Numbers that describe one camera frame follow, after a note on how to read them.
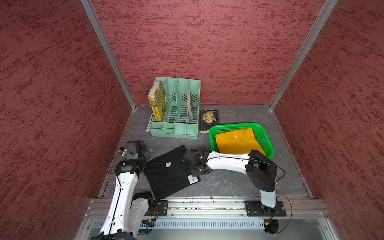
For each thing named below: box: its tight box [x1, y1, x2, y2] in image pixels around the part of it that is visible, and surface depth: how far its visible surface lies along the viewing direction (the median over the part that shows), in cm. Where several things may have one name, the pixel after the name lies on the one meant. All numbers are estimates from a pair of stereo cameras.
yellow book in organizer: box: [147, 81, 166, 122], surface depth 99 cm
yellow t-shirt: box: [216, 128, 267, 155], surface depth 98 cm
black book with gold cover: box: [199, 108, 220, 133], surface depth 112 cm
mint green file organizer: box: [149, 77, 201, 139], surface depth 105 cm
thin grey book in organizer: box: [187, 90, 194, 120], surface depth 103 cm
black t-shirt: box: [143, 145, 201, 200], surface depth 85 cm
